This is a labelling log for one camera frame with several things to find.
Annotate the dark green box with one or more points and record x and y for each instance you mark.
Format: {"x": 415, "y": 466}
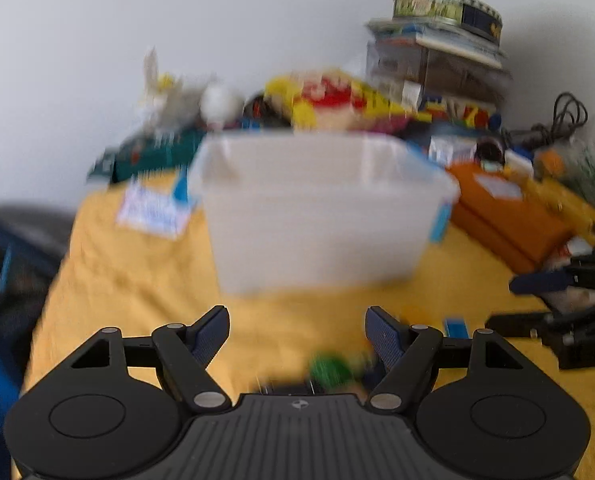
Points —
{"x": 147, "y": 155}

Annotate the small white box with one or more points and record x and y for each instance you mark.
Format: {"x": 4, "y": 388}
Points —
{"x": 450, "y": 151}

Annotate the blue toy brick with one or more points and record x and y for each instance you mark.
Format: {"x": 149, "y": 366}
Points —
{"x": 457, "y": 329}

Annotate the blue bag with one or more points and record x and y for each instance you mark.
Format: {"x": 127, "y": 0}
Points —
{"x": 7, "y": 270}

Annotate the yellow toy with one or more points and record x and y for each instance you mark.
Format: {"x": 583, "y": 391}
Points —
{"x": 572, "y": 205}

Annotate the orange cardboard box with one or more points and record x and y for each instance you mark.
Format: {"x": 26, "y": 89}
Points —
{"x": 507, "y": 215}

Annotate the transparent plastic box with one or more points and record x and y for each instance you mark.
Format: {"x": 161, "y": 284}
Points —
{"x": 442, "y": 77}

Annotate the black round object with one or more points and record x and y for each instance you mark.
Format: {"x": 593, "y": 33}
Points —
{"x": 491, "y": 152}

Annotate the green toy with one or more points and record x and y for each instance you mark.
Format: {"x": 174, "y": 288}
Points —
{"x": 330, "y": 370}

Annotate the yellow snack bag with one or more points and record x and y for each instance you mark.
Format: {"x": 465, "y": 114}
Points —
{"x": 327, "y": 100}

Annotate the stack of books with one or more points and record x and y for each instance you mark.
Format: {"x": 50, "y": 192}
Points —
{"x": 452, "y": 40}

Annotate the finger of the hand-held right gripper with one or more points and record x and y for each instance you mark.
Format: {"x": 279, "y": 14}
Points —
{"x": 522, "y": 321}
{"x": 542, "y": 282}

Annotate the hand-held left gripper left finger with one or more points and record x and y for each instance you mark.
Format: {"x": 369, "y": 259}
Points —
{"x": 212, "y": 332}

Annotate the colourful toy block set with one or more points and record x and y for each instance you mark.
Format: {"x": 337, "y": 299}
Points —
{"x": 462, "y": 112}

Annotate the yellow desktop cloth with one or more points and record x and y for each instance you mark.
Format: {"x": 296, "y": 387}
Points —
{"x": 142, "y": 280}

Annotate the round printed tin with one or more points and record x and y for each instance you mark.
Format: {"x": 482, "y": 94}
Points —
{"x": 447, "y": 10}

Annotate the pink packet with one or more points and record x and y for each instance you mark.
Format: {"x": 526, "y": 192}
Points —
{"x": 385, "y": 124}

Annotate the white plastic storage box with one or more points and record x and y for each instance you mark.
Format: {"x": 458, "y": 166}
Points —
{"x": 322, "y": 210}

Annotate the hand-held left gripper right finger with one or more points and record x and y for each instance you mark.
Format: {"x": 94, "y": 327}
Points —
{"x": 385, "y": 335}

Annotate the white plastic bag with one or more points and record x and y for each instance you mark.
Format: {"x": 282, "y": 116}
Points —
{"x": 177, "y": 100}

